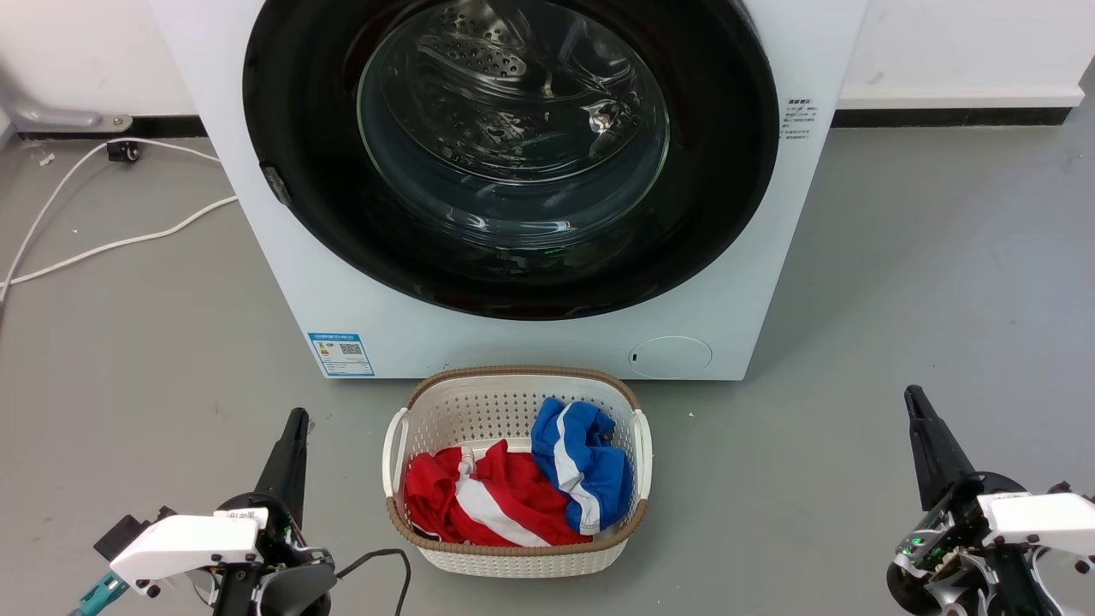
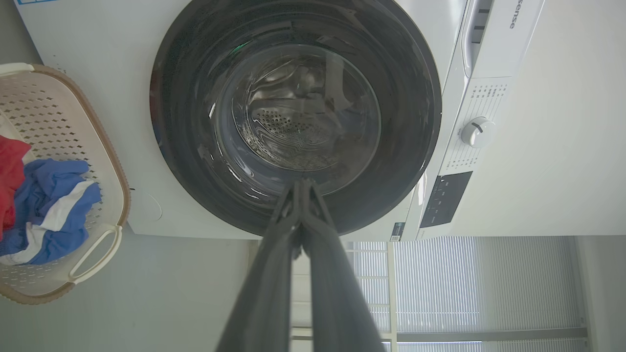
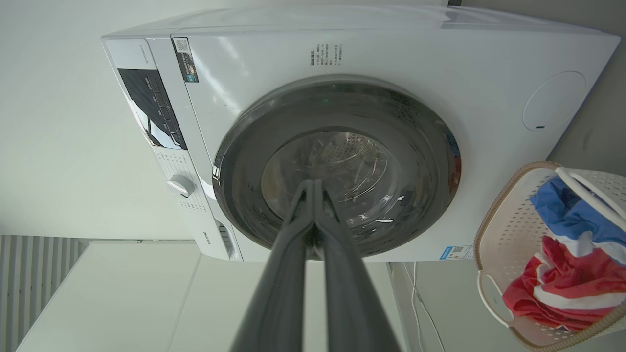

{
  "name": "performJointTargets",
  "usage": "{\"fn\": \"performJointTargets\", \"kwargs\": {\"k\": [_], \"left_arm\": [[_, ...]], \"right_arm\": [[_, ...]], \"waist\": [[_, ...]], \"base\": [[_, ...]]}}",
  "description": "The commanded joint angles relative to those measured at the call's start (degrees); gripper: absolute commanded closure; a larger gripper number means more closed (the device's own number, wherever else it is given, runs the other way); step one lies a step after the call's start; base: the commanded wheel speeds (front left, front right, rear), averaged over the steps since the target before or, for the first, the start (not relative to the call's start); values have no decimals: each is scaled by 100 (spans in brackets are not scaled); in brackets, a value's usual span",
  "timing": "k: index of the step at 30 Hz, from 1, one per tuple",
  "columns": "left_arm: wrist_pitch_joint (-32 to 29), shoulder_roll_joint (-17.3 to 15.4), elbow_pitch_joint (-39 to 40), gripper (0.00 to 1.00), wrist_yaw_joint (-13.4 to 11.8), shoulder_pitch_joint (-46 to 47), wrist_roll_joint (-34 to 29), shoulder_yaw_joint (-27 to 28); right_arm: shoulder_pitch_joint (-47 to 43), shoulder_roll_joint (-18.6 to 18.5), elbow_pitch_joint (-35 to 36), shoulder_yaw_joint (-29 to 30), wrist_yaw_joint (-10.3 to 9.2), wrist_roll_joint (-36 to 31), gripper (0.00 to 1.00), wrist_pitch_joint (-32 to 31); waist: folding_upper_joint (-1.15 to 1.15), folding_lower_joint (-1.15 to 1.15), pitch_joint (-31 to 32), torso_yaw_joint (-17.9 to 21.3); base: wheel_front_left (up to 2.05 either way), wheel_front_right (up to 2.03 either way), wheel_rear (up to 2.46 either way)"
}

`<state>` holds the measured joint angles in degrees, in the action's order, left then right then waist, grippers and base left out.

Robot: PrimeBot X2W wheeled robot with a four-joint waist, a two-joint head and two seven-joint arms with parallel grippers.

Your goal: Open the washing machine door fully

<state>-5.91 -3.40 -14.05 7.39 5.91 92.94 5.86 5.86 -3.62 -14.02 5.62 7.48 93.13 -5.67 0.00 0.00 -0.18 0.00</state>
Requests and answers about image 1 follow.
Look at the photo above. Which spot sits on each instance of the blue energy label sticker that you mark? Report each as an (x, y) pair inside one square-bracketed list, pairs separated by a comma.
[(340, 353)]

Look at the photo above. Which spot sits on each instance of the round white filter cover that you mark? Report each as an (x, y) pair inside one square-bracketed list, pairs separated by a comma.
[(670, 357)]

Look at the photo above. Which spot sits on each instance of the white front-load washing machine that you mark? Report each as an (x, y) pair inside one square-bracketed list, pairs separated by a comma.
[(513, 346)]

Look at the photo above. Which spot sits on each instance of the red and white garment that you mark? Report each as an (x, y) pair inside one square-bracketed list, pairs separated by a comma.
[(505, 505)]

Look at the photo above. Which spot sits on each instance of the blue and white garment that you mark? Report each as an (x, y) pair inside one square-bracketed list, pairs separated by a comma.
[(582, 462)]

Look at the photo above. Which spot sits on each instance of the grey floor pipe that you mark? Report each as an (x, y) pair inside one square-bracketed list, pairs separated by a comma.
[(60, 116)]

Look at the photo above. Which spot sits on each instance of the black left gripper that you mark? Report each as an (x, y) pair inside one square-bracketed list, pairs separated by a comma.
[(282, 535)]

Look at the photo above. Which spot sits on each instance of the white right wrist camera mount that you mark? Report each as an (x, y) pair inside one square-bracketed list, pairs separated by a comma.
[(1048, 518)]

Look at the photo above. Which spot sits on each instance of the black round glass washer door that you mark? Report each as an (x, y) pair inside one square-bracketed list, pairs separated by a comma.
[(291, 103)]

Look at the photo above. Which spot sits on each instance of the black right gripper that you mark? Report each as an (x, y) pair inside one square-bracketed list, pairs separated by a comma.
[(958, 530)]

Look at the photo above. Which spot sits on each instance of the silver door hinge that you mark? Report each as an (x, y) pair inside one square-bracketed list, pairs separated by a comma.
[(275, 185)]

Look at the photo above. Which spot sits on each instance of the white plastic laundry basket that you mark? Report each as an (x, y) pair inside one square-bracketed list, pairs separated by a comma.
[(505, 402)]

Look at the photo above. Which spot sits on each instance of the small printed text sticker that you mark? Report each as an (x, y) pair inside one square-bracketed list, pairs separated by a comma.
[(798, 118)]

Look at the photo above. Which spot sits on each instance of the black baseboard strip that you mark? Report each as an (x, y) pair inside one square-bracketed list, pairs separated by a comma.
[(162, 127), (949, 117)]

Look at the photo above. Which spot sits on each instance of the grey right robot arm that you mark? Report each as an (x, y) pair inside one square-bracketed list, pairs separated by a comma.
[(1026, 590)]

